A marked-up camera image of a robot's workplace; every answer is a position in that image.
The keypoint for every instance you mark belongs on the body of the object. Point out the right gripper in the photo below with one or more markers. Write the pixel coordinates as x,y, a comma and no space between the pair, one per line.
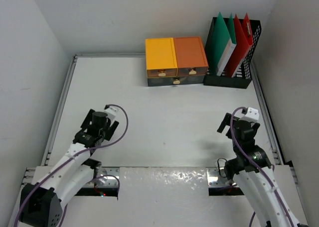
226,121

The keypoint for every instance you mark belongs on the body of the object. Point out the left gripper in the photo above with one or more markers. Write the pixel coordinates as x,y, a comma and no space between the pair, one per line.
110,128

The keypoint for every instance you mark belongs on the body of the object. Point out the green clip file folder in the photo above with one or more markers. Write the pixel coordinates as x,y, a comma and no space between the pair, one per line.
220,44

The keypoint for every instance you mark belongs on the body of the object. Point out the red clip file folder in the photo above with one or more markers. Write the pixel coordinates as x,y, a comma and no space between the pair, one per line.
244,39

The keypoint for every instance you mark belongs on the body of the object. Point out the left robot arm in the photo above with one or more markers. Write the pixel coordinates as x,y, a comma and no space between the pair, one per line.
43,204

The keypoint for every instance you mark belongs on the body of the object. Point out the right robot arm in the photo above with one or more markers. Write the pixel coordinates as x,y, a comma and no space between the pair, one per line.
253,172

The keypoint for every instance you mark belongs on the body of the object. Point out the black mesh file organizer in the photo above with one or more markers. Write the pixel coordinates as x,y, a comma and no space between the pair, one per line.
243,76

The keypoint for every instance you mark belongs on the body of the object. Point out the dark bottom drawer box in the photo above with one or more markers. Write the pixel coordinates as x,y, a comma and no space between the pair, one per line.
175,81

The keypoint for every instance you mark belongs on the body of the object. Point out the orange drawer box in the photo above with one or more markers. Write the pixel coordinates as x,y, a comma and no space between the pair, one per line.
190,56

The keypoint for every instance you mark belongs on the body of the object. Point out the white front cover board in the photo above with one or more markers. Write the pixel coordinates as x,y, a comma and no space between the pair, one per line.
160,197

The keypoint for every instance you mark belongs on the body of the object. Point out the yellow drawer box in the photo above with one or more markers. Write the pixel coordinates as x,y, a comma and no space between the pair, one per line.
160,57

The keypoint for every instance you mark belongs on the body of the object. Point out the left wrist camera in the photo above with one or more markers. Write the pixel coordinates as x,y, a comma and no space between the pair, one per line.
111,111

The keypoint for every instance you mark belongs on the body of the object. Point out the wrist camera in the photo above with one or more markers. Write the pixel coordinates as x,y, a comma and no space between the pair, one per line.
250,115
111,111

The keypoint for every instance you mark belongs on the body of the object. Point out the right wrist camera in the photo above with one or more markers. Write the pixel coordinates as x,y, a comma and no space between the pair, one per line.
250,115

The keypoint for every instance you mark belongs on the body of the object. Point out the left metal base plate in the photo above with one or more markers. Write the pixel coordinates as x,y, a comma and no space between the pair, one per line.
106,178

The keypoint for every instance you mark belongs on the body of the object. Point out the metal base plate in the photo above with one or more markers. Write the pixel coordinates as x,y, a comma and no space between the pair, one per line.
106,178
216,178

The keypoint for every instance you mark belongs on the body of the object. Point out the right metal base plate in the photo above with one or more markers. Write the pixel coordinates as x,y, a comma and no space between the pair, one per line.
216,178

